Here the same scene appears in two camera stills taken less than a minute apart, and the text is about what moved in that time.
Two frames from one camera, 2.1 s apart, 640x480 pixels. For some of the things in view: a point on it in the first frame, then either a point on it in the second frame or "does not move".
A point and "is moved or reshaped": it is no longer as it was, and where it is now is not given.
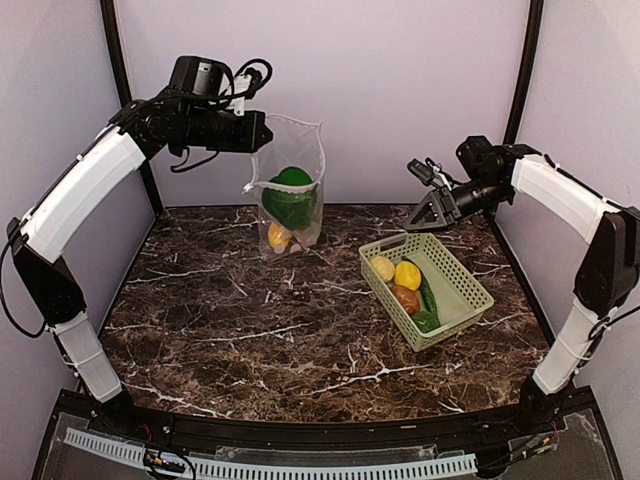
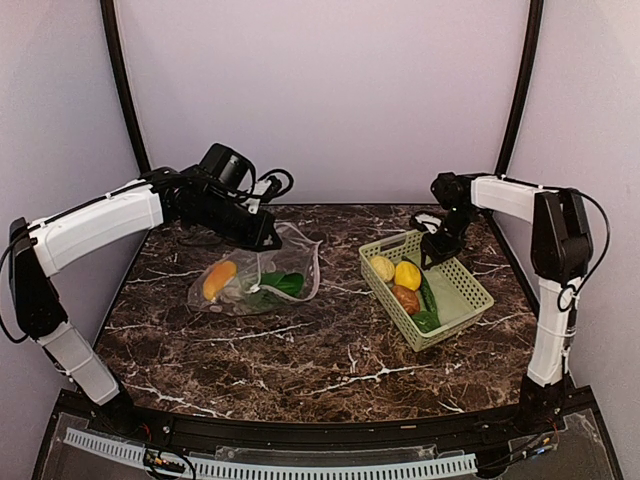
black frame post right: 528,72 does not move
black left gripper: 252,141 to 256,240
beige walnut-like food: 383,267 does not move
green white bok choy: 290,199 to 290,284
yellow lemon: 408,275 does not move
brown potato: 409,298 does not move
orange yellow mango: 278,235 is moved or reshaped
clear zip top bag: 287,175 to 240,281
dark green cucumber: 428,296 does not move
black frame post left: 123,77 does not move
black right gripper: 441,201 to 439,251
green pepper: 426,321 does not move
